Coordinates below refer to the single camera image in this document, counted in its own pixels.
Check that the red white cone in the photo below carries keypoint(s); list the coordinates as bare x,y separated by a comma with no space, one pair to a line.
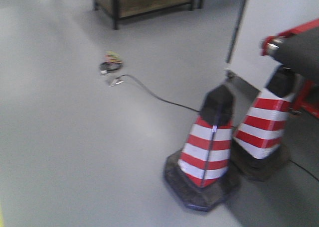
257,148
200,173

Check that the left red white cone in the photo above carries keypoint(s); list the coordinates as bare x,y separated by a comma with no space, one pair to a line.
200,173

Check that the right red white cone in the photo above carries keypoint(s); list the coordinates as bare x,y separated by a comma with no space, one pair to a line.
257,148

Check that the wooden metal-framed cabinet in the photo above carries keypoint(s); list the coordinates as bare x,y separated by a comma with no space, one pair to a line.
123,9

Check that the round floor socket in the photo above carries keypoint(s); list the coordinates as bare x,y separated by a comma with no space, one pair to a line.
113,63

